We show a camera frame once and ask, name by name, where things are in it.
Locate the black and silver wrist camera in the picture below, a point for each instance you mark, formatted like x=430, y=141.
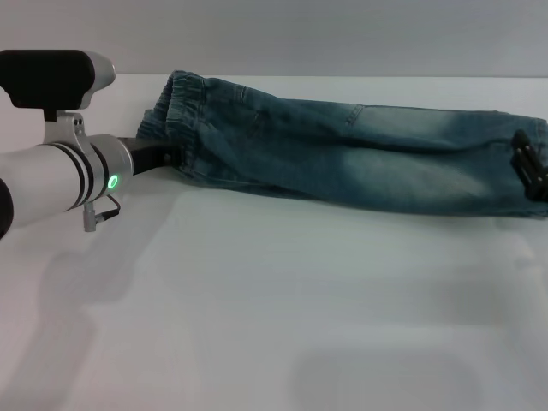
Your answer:
x=47, y=81

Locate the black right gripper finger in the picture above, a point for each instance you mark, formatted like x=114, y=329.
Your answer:
x=531, y=167

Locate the blue denim shorts with cartoon print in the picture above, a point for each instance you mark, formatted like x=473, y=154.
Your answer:
x=342, y=154

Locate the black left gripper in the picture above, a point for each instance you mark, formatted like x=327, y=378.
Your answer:
x=147, y=155

